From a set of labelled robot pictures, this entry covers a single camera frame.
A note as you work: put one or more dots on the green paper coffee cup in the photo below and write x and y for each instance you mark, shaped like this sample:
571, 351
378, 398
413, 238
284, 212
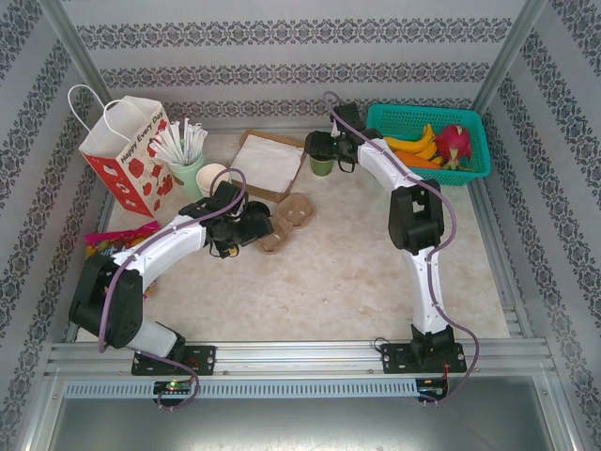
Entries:
322, 168

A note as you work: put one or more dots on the brown cardboard napkin box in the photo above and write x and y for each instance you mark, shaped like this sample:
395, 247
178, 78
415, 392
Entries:
282, 191

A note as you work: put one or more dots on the brown pulp cup carrier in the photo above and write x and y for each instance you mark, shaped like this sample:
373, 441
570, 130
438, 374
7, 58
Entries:
293, 216

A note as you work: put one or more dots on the white red printed paper bag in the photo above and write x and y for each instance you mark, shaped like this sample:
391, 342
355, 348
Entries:
122, 160

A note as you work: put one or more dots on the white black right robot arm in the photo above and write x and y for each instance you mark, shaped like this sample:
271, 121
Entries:
375, 157

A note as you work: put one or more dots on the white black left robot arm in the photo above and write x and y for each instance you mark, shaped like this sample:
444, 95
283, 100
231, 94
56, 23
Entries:
164, 244

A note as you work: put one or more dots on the black plastic cup lid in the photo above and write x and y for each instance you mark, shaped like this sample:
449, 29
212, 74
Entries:
258, 206

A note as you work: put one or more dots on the paper cup stack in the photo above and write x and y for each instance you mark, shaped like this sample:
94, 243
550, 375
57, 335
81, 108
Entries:
206, 177

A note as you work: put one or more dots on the white napkin stack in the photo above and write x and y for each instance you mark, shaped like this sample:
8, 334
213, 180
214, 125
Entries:
267, 160

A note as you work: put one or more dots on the mint green straw mug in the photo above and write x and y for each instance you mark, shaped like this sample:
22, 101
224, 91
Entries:
185, 181

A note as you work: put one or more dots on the teal plastic basket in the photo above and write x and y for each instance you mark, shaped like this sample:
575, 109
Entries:
413, 117

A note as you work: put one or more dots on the yellow banana bunch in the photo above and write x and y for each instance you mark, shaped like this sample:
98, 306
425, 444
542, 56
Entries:
418, 146

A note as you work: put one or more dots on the orange carrot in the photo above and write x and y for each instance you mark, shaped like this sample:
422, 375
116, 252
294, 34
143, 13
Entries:
422, 162

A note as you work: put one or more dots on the white wrapped straw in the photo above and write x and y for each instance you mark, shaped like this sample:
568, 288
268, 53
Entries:
160, 152
199, 145
178, 138
195, 141
188, 138
168, 145

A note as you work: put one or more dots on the pink dragon fruit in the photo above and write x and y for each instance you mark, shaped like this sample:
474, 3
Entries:
453, 141

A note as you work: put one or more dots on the colourful fruit candy bag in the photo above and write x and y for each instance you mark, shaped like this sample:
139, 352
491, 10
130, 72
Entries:
108, 242

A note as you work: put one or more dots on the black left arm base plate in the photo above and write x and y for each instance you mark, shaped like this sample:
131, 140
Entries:
204, 359

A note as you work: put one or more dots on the aluminium mounting rail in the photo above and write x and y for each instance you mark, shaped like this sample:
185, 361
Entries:
296, 357

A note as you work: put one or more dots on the aluminium frame post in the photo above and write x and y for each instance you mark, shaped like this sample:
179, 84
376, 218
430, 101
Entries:
511, 47
74, 47

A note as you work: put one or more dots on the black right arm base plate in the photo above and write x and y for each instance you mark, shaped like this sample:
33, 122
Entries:
392, 359

